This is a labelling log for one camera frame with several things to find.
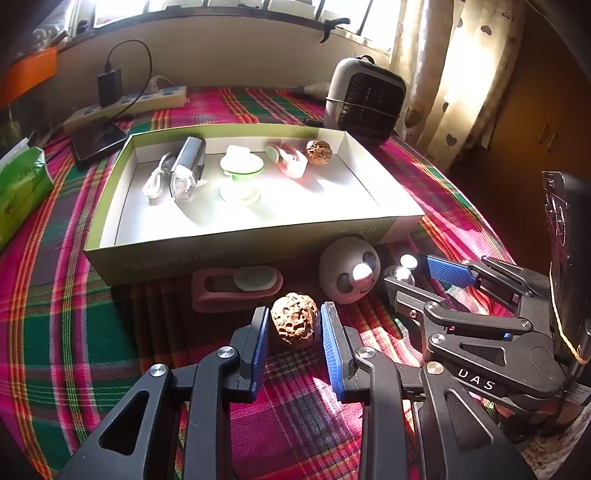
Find small grey heater fan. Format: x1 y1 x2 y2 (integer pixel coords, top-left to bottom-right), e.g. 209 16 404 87
323 55 408 145

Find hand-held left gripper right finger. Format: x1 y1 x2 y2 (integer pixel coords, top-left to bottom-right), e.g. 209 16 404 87
320 302 536 480

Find brown walnut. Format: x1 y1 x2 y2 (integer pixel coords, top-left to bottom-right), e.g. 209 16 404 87
270 292 320 345
306 140 334 166

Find white power strip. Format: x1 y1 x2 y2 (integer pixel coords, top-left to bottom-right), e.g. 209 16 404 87
62 75 188 134

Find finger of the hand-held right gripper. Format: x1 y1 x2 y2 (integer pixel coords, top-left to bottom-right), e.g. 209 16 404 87
384 272 539 360
425 255 553 311

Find white cable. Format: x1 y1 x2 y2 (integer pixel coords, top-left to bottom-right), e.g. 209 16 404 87
142 154 175 200

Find black charger cable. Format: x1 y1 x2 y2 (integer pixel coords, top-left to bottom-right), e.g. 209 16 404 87
105 41 153 123

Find white green lidded cup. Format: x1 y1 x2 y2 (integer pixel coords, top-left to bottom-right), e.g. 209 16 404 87
219 145 265 205

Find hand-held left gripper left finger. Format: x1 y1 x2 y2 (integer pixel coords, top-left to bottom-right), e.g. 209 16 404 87
55 305 271 480

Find white round panda toy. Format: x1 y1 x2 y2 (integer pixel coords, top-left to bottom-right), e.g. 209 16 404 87
318 235 382 305

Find orange tray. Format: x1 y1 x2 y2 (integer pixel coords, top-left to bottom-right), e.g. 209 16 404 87
0 46 58 108

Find small white knob massager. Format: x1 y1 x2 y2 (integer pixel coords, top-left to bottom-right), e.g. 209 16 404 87
394 254 419 288

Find plaid tablecloth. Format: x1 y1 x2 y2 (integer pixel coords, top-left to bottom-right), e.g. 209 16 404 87
0 85 522 480

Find black phone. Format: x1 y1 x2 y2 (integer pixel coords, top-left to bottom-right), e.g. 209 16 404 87
69 119 130 163

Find green tissue pack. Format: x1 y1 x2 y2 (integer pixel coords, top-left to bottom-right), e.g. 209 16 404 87
0 138 55 250

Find black hook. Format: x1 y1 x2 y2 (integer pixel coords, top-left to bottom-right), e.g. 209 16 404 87
318 17 352 44

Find black and silver bike light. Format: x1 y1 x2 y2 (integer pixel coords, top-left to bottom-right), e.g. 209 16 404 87
170 137 207 202

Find white plastic bags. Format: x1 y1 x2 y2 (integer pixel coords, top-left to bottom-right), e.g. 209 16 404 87
28 14 75 51

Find green and white cardboard box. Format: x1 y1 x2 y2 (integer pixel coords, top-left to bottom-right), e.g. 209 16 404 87
84 123 426 288

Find window with metal bars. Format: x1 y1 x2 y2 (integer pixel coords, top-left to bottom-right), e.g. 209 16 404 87
65 0 402 51

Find brown wooden cabinet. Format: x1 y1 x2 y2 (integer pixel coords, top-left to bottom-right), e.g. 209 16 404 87
450 0 591 185

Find cream heart-print curtain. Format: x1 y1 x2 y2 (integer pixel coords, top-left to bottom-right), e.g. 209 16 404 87
392 0 527 171

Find black charger adapter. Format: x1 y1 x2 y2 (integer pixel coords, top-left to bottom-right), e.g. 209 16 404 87
97 69 123 108

